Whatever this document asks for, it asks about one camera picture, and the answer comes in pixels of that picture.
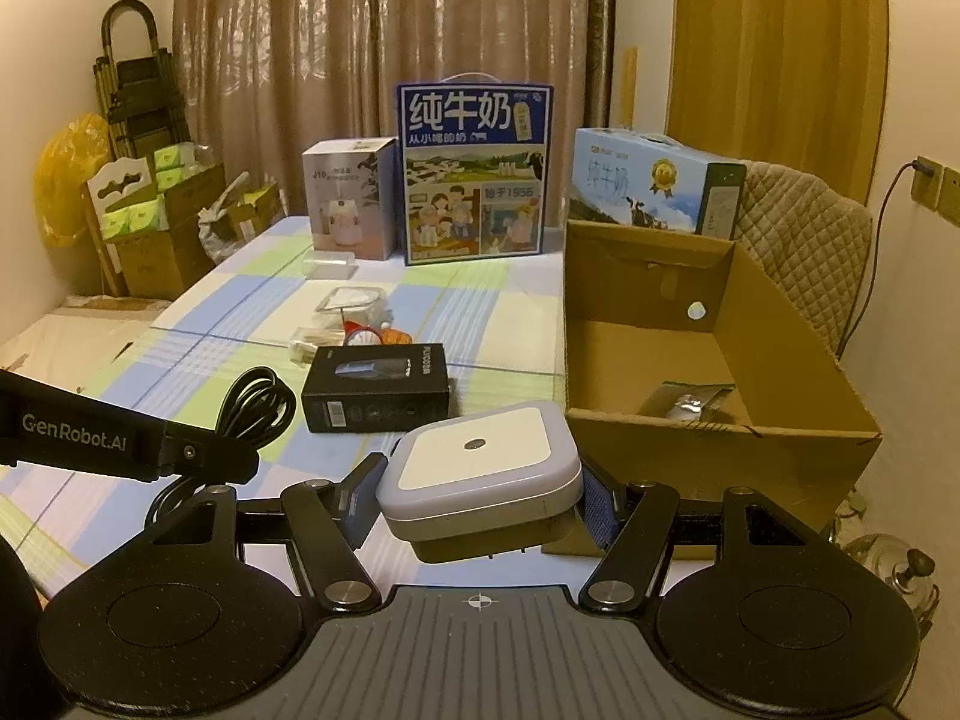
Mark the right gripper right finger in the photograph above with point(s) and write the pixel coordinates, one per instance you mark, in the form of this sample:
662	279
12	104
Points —
632	525

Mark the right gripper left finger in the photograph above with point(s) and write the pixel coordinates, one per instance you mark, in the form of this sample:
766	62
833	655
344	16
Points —
328	522

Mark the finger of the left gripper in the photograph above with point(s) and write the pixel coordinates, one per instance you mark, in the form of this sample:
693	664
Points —
204	455

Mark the black shaver box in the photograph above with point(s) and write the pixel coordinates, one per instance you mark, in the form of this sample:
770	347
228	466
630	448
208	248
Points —
376	389

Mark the silver green tea pouch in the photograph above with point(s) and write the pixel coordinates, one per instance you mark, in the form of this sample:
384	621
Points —
690	402

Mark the white square night light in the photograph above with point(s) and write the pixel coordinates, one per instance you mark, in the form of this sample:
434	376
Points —
483	484

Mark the bag of cotton swabs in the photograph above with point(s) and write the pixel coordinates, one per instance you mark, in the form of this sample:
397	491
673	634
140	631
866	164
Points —
306	342

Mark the red Doraemon toy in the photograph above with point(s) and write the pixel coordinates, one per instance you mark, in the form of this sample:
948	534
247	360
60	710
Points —
357	334

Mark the clear box white pads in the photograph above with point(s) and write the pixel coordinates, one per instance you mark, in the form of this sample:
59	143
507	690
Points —
360	304

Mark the clear plastic cylinder case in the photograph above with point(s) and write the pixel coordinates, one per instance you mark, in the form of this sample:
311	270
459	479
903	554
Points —
328	265

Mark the open cardboard box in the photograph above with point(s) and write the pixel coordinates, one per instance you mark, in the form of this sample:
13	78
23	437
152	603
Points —
641	307

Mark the white plastic bag pile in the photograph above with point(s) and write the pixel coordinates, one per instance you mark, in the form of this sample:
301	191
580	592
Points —
216	232

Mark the cardboard boxes with tissues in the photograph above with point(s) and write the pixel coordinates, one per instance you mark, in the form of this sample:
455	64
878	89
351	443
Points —
143	218

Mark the yellow plastic bag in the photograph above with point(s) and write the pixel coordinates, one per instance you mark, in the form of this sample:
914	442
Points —
71	157

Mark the white humidifier box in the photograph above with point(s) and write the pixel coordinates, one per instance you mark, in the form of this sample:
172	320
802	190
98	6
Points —
352	193

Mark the beige quilted chair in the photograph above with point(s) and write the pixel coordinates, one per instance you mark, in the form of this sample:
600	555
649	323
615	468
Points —
810	240

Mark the light blue milk carton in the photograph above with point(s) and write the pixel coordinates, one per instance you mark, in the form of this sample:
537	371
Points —
651	180

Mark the black folding cart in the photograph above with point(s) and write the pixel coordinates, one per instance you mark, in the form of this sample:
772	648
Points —
139	98

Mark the dark blue milk carton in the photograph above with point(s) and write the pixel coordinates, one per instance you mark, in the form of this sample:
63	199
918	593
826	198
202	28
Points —
474	159

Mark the brown curtain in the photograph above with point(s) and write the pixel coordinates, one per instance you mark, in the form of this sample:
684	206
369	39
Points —
265	79

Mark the wooden door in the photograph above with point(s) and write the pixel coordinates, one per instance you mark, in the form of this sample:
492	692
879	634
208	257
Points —
794	82

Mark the wall power socket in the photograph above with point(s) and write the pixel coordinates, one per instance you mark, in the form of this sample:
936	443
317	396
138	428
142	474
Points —
937	188

